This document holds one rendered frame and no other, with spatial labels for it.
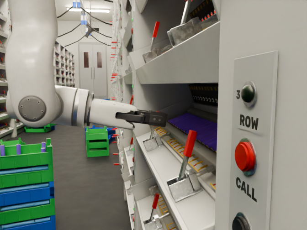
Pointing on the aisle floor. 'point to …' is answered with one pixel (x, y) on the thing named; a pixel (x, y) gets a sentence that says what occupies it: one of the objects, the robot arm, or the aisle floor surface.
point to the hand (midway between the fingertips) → (156, 118)
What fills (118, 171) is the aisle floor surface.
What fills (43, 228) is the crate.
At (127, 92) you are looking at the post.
